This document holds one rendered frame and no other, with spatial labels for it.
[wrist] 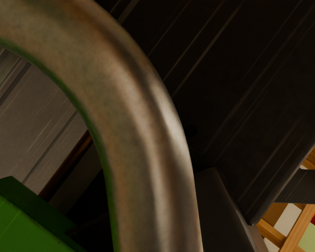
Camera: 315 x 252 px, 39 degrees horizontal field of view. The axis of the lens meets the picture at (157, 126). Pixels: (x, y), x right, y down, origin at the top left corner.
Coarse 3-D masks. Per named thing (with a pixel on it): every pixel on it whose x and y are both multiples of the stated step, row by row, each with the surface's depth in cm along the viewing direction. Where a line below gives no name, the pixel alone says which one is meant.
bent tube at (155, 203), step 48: (0, 0) 14; (48, 0) 14; (48, 48) 14; (96, 48) 14; (96, 96) 14; (144, 96) 14; (96, 144) 14; (144, 144) 13; (144, 192) 13; (192, 192) 14; (144, 240) 13; (192, 240) 14
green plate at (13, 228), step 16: (0, 192) 21; (16, 192) 26; (32, 192) 29; (0, 208) 21; (16, 208) 21; (32, 208) 26; (48, 208) 28; (0, 224) 21; (16, 224) 21; (32, 224) 21; (48, 224) 21; (64, 224) 27; (0, 240) 21; (16, 240) 21; (32, 240) 21; (48, 240) 21; (64, 240) 21
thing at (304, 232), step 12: (300, 168) 397; (312, 168) 400; (276, 204) 355; (300, 204) 422; (312, 204) 351; (264, 216) 341; (276, 216) 345; (300, 216) 336; (312, 216) 348; (264, 228) 321; (300, 228) 327; (312, 228) 342; (276, 240) 319; (288, 240) 314; (300, 240) 328; (312, 240) 332
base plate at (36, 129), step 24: (24, 72) 58; (0, 96) 57; (24, 96) 61; (48, 96) 66; (0, 120) 60; (24, 120) 65; (48, 120) 71; (72, 120) 78; (0, 144) 64; (24, 144) 69; (48, 144) 76; (72, 144) 84; (0, 168) 68; (24, 168) 74; (48, 168) 82
